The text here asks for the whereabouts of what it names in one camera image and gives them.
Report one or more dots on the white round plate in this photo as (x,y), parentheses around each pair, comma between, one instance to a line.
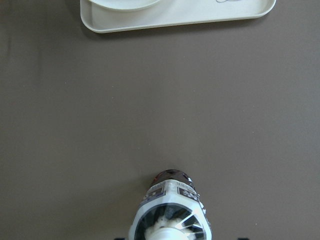
(125,5)

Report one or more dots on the cream tray with bunny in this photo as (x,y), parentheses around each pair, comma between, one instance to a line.
(166,13)

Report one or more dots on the tea bottle white cap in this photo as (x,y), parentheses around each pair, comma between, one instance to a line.
(171,210)

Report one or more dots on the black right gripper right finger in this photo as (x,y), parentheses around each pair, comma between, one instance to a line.
(241,238)

